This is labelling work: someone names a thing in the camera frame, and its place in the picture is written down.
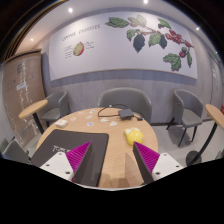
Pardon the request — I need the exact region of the round side table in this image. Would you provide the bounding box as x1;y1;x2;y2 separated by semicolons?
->
185;103;224;167
19;99;48;134

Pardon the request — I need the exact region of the black mouse pad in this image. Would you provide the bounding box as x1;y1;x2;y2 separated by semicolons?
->
31;130;109;187

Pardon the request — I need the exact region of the coffee plant wall mural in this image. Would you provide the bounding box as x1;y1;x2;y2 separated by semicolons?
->
49;11;197;80

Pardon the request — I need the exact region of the black cable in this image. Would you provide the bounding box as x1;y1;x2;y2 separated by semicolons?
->
97;103;144;122

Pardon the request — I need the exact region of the grey armchair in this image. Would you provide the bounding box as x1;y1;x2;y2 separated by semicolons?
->
41;91;70;124
167;89;204;138
98;87;152;123

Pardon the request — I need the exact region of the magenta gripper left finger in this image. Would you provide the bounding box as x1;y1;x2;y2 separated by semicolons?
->
39;140;94;184

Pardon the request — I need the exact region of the black power adapter box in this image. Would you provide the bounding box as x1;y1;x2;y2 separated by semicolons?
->
118;109;134;120

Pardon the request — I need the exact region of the grey left armchair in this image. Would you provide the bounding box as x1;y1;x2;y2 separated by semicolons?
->
41;91;70;124

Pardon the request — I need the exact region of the grey right armchair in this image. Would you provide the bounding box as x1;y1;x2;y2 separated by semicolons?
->
167;89;204;138

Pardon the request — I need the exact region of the right round side table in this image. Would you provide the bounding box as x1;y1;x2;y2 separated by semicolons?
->
185;103;224;167

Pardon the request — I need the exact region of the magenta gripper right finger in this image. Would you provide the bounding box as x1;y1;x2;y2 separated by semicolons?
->
132;140;185;185

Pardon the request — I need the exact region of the grey chair bottom left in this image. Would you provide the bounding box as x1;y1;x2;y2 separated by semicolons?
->
0;139;30;164

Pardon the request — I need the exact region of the grey middle armchair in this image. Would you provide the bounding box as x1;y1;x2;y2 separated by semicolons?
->
98;87;152;123

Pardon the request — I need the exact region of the left round side table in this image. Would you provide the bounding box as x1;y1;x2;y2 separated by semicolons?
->
19;99;48;134

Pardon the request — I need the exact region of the yellow computer mouse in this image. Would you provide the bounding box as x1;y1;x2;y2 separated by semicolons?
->
124;127;144;146

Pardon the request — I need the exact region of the white small box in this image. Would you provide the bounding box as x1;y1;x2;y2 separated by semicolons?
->
56;119;68;128

